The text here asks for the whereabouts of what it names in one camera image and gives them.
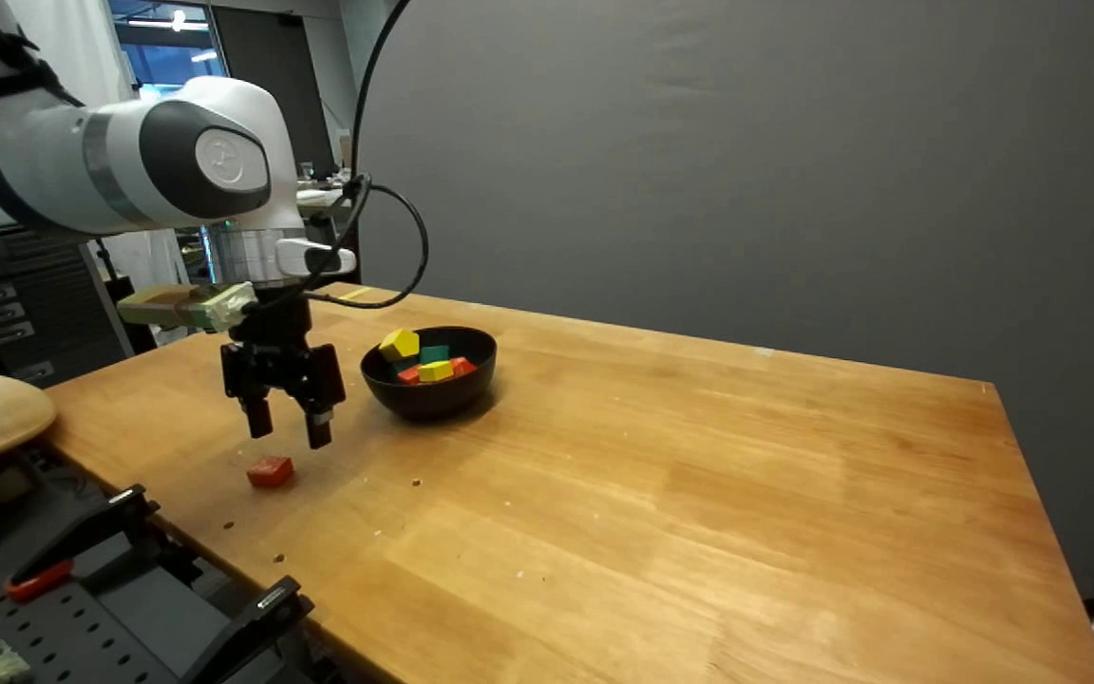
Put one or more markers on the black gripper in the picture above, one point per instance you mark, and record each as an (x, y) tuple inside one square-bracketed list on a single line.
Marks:
[(275, 351)]

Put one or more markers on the red rectangular block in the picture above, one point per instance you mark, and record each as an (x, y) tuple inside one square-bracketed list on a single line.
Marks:
[(272, 471)]

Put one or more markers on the small red cube block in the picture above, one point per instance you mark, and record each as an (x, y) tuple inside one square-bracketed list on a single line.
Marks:
[(409, 376)]

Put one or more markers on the red hexagonal block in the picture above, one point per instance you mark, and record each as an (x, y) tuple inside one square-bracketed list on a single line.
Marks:
[(464, 366)]

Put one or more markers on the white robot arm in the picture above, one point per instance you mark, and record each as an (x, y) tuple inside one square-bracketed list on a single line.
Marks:
[(67, 152)]

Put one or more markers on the black bowl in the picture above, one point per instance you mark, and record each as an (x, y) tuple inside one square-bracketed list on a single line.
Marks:
[(428, 402)]

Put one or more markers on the black tripod stand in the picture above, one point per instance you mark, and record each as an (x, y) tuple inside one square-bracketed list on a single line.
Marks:
[(117, 297)]

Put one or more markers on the round wooden table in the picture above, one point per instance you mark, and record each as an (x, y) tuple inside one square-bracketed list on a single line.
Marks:
[(9, 423)]

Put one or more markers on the black cabinet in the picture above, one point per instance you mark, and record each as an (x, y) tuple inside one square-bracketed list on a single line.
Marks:
[(18, 304)]

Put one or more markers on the blue lit window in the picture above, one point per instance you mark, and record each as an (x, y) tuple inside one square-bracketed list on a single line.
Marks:
[(160, 52)]

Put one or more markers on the grey fabric backdrop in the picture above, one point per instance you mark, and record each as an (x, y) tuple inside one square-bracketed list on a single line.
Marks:
[(826, 192)]

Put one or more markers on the tan wrist camera box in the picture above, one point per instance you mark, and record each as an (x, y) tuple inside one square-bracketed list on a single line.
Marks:
[(179, 304)]

